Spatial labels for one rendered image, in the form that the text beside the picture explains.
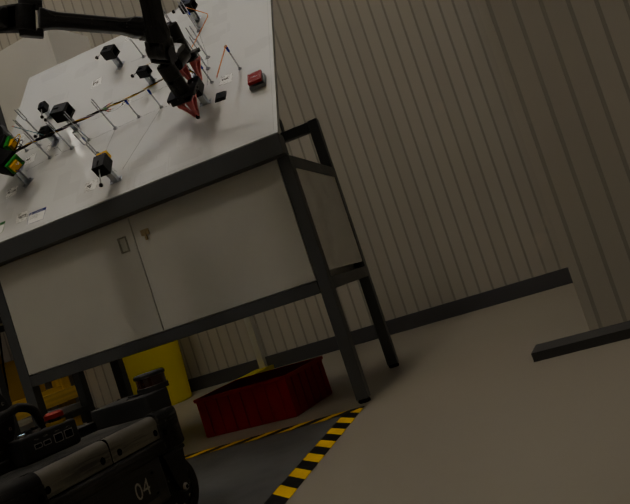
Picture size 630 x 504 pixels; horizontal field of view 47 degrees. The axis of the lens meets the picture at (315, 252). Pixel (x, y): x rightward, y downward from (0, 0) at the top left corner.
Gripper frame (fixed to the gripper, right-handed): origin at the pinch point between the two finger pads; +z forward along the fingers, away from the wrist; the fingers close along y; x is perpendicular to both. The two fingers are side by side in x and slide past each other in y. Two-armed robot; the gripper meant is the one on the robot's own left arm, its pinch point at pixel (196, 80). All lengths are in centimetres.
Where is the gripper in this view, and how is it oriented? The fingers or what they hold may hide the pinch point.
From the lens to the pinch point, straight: 258.3
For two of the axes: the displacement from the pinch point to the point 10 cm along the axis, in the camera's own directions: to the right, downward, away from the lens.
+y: -9.1, 2.9, 3.0
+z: 4.0, 8.3, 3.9
